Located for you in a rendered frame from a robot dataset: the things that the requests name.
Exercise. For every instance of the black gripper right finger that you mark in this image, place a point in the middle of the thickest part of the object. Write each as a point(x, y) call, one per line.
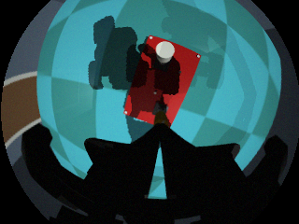
point(180, 156)

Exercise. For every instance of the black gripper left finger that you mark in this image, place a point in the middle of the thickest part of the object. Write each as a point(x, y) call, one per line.
point(140, 156)

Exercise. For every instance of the red circuit board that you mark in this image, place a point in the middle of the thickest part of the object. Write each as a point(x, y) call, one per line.
point(162, 79)

